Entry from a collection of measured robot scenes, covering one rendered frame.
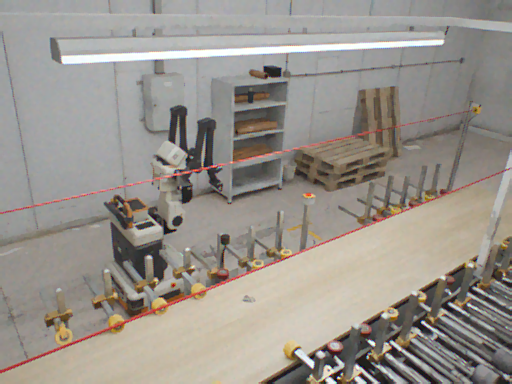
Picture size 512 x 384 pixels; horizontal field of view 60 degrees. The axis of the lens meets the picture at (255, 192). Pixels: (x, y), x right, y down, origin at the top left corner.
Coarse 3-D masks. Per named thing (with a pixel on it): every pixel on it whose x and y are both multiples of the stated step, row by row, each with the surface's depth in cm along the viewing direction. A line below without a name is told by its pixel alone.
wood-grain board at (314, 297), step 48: (480, 192) 423; (336, 240) 328; (384, 240) 331; (432, 240) 335; (480, 240) 339; (240, 288) 270; (288, 288) 273; (336, 288) 275; (384, 288) 277; (96, 336) 228; (144, 336) 230; (192, 336) 231; (240, 336) 233; (288, 336) 235; (336, 336) 237
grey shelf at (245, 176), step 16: (224, 80) 527; (240, 80) 532; (256, 80) 537; (272, 80) 544; (288, 80) 558; (224, 96) 527; (272, 96) 594; (288, 96) 568; (224, 112) 535; (240, 112) 586; (256, 112) 602; (272, 112) 602; (224, 128) 543; (224, 144) 551; (240, 144) 606; (256, 144) 623; (272, 144) 617; (224, 160) 559; (256, 160) 580; (272, 160) 625; (224, 176) 568; (240, 176) 626; (256, 176) 629; (272, 176) 632; (224, 192) 577; (240, 192) 580
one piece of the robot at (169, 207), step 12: (156, 168) 362; (168, 168) 352; (180, 168) 358; (156, 180) 364; (168, 180) 355; (168, 192) 368; (168, 204) 370; (180, 204) 374; (168, 216) 373; (180, 216) 379
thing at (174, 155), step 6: (162, 144) 365; (168, 144) 360; (162, 150) 361; (168, 150) 356; (174, 150) 353; (180, 150) 356; (162, 156) 358; (168, 156) 353; (174, 156) 354; (180, 156) 358; (186, 156) 361; (168, 162) 356; (174, 162) 356; (180, 162) 360
